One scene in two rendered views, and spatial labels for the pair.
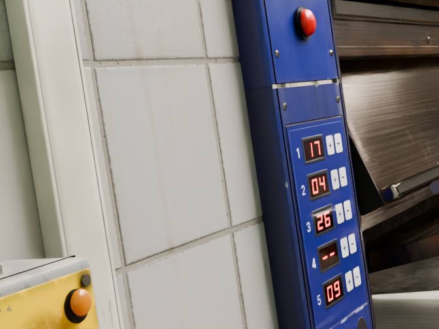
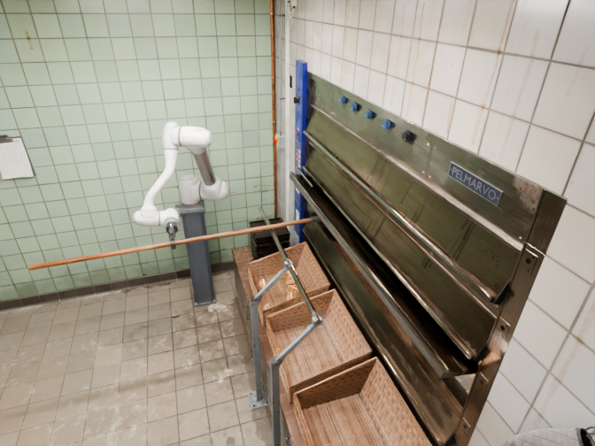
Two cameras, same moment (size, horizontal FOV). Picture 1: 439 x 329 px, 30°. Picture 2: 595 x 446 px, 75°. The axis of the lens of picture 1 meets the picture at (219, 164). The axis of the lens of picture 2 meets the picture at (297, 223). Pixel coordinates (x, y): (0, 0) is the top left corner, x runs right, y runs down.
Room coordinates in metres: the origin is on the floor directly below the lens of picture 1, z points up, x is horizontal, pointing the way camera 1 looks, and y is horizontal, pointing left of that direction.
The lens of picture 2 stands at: (2.57, -2.25, 2.53)
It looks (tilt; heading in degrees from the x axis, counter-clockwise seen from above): 30 degrees down; 129
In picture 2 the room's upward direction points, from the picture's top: 1 degrees clockwise
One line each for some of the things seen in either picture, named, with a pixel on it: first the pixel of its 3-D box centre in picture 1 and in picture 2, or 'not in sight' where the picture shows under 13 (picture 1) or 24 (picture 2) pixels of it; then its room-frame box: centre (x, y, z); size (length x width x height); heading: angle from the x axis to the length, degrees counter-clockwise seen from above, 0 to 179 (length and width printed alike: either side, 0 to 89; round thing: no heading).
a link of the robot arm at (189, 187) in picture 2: not in sight; (190, 188); (0.10, -0.58, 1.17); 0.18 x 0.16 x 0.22; 36
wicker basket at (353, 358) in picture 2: not in sight; (314, 341); (1.60, -0.88, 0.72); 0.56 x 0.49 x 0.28; 147
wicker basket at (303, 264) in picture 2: not in sight; (286, 280); (1.10, -0.55, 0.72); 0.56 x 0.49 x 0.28; 146
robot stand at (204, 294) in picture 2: not in sight; (198, 255); (0.09, -0.58, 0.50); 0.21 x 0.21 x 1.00; 55
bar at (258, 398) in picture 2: not in sight; (266, 329); (1.22, -0.90, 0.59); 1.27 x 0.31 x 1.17; 147
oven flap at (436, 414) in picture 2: not in sight; (358, 291); (1.73, -0.64, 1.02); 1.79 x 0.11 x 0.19; 147
